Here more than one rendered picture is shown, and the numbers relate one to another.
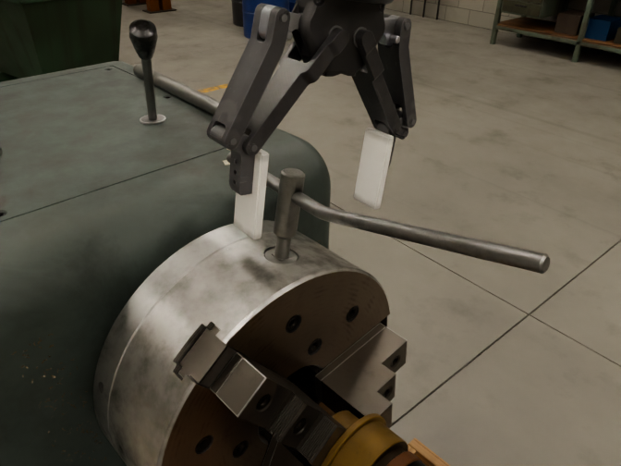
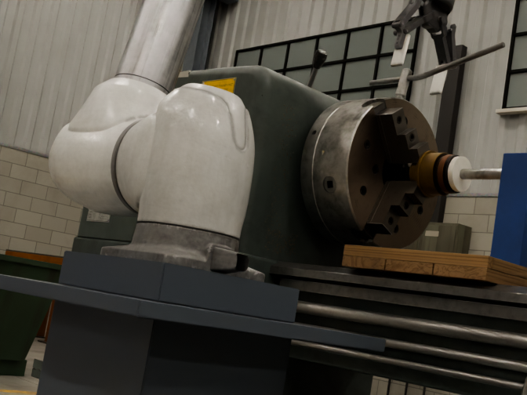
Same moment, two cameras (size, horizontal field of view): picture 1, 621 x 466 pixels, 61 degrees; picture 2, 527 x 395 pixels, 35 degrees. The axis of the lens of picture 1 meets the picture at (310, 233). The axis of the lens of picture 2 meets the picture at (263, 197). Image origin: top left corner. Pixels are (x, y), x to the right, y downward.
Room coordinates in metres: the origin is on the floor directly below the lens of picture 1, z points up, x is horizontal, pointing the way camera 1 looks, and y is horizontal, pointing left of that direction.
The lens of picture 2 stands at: (-1.34, 0.27, 0.76)
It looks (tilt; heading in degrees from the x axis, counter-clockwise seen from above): 8 degrees up; 0
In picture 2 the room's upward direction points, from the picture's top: 10 degrees clockwise
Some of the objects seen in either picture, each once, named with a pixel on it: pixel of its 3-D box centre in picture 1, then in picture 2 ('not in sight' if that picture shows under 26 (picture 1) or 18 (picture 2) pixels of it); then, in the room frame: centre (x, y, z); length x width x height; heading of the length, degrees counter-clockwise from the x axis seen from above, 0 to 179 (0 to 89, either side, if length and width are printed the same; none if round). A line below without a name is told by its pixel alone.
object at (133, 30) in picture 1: (142, 41); (319, 59); (0.65, 0.20, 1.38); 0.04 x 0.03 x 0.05; 44
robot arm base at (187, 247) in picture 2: not in sight; (193, 251); (-0.11, 0.36, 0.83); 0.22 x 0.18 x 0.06; 43
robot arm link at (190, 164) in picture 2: not in sight; (196, 159); (-0.09, 0.38, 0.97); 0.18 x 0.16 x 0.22; 49
